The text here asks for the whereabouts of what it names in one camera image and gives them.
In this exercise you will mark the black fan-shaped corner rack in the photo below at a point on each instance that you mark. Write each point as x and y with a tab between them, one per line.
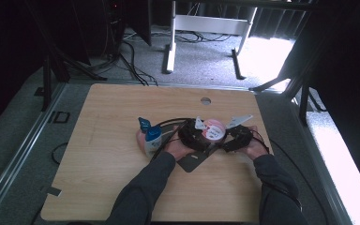
187	165

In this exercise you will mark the white tube with blue cap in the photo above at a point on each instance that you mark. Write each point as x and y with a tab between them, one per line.
153	145

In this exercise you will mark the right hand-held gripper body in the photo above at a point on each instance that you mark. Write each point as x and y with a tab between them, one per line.
243	136

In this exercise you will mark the grey metal rail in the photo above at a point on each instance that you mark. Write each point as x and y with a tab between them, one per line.
326	181
22	150

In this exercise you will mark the black metal stand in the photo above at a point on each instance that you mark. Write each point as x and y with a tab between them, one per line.
303	106
47	84

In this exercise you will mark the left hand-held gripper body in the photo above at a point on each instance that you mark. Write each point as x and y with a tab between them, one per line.
190	137

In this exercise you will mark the grey tape piece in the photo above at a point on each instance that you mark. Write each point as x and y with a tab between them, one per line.
51	190

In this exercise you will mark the pink round tub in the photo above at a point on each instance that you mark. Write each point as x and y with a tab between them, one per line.
214	131

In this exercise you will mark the white desk frame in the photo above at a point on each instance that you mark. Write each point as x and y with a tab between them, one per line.
211	24

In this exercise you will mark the person's left hand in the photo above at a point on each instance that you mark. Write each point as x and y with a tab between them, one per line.
178	150

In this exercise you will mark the person's right hand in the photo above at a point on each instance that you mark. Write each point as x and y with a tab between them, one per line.
256	146

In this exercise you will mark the black computer tower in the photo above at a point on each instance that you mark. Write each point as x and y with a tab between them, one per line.
112	18

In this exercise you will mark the black rectangular floor bracket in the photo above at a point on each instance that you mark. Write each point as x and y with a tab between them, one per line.
51	117

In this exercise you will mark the pink bottle with blue cap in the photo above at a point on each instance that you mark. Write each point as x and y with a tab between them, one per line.
140	140

